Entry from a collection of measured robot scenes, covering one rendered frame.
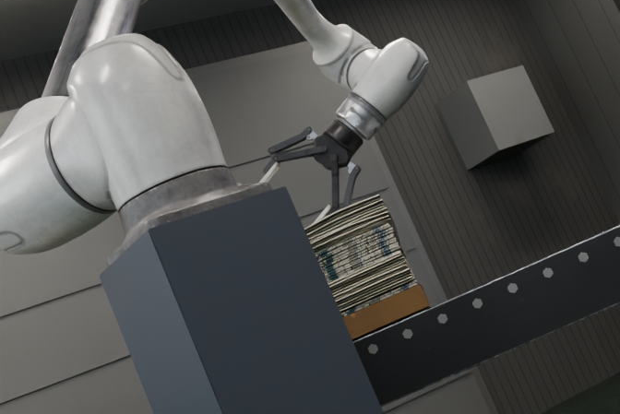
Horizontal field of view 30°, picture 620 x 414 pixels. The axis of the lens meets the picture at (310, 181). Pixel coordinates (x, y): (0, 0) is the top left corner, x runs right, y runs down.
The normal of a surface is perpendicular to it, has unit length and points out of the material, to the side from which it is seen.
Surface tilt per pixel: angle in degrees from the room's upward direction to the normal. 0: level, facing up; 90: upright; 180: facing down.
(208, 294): 90
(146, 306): 90
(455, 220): 90
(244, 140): 90
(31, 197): 108
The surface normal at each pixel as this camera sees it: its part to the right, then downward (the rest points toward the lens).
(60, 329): 0.44, -0.34
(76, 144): -0.56, 0.04
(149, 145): 0.02, -0.14
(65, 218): 0.05, 0.73
